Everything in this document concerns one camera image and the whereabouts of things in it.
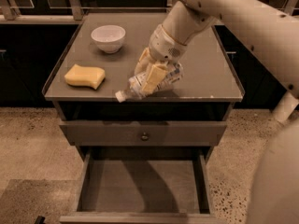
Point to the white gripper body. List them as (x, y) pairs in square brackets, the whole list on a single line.
[(164, 47)]

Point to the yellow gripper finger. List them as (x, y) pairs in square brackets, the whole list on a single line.
[(144, 60), (155, 73)]

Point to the blue plastic bottle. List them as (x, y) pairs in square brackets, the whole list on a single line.
[(138, 82)]

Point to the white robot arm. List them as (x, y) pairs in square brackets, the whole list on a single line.
[(272, 37)]

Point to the round metal drawer knob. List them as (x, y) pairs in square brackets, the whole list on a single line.
[(145, 137)]

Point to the grey drawer cabinet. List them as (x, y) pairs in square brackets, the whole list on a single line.
[(207, 92)]

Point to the grey top drawer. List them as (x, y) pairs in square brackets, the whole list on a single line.
[(98, 133)]

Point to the open grey middle drawer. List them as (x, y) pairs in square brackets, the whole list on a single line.
[(143, 186)]

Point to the white ceramic bowl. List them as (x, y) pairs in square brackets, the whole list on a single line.
[(108, 38)]

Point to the yellow sponge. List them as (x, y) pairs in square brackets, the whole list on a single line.
[(82, 76)]

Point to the small black object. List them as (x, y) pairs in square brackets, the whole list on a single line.
[(40, 220)]

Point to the metal railing frame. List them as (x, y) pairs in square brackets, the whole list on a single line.
[(74, 3)]

